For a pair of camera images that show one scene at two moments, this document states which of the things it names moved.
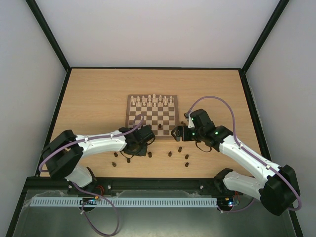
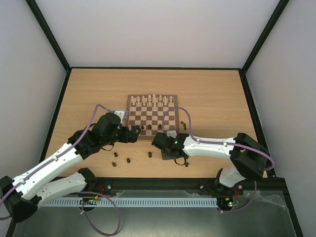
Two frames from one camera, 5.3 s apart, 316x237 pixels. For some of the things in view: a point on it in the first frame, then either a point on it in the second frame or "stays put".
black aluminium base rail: [98, 185] stays put
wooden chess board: [160, 111] stays put
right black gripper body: [183, 134] to [159, 142]
